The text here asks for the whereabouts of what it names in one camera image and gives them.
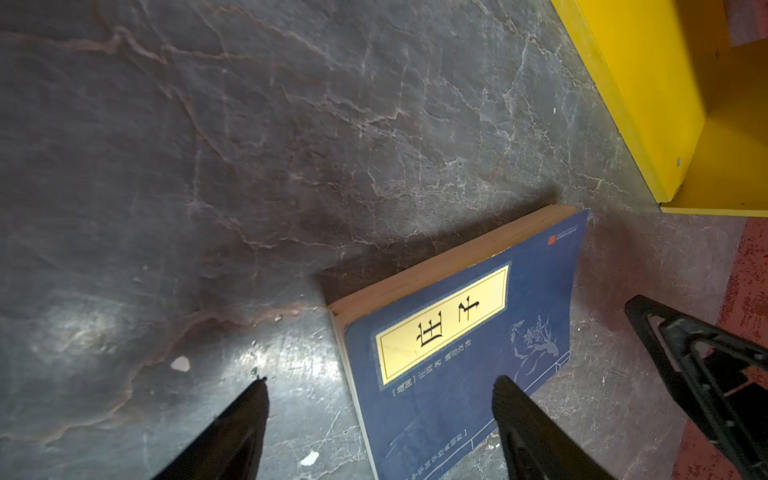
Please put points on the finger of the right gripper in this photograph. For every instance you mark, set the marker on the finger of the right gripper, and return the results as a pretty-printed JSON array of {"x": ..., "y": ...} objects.
[{"x": 703, "y": 368}]

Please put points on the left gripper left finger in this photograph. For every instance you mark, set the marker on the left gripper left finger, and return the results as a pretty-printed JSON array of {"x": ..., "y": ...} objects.
[{"x": 231, "y": 446}]

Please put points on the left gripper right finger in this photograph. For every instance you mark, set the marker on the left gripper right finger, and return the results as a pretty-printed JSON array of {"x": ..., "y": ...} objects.
[{"x": 534, "y": 446}]

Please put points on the small navy book left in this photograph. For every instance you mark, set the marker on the small navy book left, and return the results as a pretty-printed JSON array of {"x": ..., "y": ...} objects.
[{"x": 422, "y": 349}]

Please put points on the yellow pink blue bookshelf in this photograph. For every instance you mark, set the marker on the yellow pink blue bookshelf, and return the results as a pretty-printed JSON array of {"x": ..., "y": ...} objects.
[{"x": 686, "y": 85}]

